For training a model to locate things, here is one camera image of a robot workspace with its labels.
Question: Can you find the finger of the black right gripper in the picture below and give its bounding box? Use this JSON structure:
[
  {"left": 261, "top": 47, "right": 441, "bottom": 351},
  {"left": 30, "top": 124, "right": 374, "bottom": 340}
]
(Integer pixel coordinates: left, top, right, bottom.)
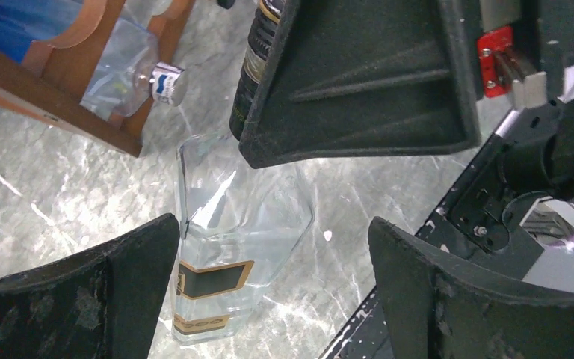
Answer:
[{"left": 239, "top": 1, "right": 482, "bottom": 168}]

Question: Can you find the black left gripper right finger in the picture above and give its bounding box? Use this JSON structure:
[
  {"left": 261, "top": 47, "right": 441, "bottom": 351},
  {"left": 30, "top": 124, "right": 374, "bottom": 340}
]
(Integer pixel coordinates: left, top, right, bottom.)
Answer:
[{"left": 385, "top": 220, "right": 574, "bottom": 358}]

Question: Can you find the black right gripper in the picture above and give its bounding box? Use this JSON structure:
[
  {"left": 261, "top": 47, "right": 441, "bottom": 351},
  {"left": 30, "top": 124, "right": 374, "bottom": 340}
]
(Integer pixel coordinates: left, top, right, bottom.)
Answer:
[{"left": 445, "top": 0, "right": 574, "bottom": 254}]

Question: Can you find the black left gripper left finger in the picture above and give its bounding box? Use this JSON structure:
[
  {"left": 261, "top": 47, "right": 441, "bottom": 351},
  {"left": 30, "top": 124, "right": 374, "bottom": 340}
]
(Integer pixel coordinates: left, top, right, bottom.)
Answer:
[{"left": 0, "top": 213, "right": 180, "bottom": 358}]

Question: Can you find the blue bottle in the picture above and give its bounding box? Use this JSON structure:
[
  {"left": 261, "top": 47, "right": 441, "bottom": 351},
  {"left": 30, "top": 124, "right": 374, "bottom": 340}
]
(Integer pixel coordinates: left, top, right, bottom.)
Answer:
[{"left": 0, "top": 0, "right": 83, "bottom": 64}]

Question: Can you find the brown wooden wine rack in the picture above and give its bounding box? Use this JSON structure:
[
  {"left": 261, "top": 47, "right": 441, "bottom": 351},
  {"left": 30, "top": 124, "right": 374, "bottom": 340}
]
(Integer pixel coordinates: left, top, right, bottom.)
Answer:
[{"left": 0, "top": 1, "right": 194, "bottom": 156}]

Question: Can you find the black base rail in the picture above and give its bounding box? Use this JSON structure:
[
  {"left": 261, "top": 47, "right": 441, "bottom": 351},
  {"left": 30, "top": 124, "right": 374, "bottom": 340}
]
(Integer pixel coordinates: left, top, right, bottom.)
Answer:
[{"left": 323, "top": 135, "right": 543, "bottom": 358}]

